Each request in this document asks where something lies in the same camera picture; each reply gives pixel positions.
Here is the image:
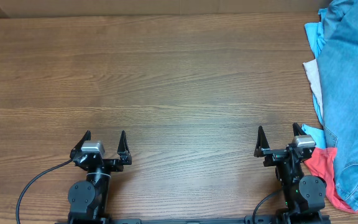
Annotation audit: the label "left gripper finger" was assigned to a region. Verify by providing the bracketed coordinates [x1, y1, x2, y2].
[117, 131, 130, 156]
[73, 130, 91, 151]

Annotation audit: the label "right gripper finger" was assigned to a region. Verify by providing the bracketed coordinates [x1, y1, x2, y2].
[292, 123, 306, 136]
[255, 126, 270, 151]

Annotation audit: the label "blue denim jeans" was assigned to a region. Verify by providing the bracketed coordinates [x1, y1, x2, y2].
[317, 1, 358, 210]

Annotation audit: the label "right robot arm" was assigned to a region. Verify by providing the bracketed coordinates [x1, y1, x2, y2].
[254, 123, 329, 223]

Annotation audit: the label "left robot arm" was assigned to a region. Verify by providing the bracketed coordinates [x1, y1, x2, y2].
[68, 131, 132, 223]

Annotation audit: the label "red shirt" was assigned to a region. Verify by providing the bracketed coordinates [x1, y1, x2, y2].
[305, 147, 358, 213]

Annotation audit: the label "white cloth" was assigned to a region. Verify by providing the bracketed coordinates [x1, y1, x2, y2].
[303, 59, 323, 116]

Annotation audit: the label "light blue shirt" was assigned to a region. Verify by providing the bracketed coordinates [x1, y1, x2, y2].
[301, 7, 328, 150]

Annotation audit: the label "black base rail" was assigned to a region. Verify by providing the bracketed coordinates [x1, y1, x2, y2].
[54, 214, 332, 224]

